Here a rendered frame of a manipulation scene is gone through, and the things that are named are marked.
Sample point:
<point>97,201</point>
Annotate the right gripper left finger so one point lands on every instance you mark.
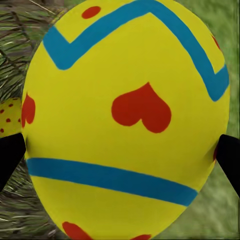
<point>12,149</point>

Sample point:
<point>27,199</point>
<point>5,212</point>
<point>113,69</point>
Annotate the wicker basket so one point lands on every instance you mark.
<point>16,197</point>

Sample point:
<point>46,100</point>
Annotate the easter egg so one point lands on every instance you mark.
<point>10,116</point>
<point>123,107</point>

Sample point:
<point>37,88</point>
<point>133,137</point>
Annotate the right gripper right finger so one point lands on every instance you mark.
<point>228,156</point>

